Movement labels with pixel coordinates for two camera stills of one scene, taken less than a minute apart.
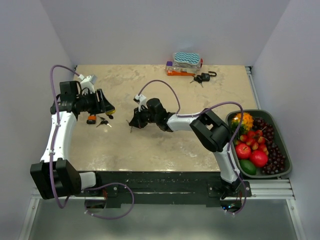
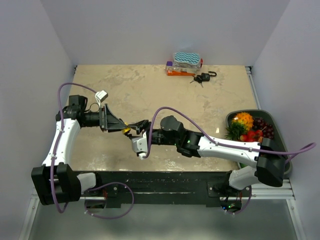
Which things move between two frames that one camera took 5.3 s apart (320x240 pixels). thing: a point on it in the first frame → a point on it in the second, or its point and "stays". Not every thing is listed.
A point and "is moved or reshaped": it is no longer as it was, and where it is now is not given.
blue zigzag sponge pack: x=187 y=60 stays
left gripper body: x=99 y=105 → x=102 y=120
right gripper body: x=144 y=117 → x=148 y=131
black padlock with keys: x=204 y=77 stays
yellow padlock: x=109 y=113 is moved or reshaped
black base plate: x=163 y=189 stays
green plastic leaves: x=242 y=131 stays
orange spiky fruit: x=247 y=120 stays
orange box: x=171 y=71 stays
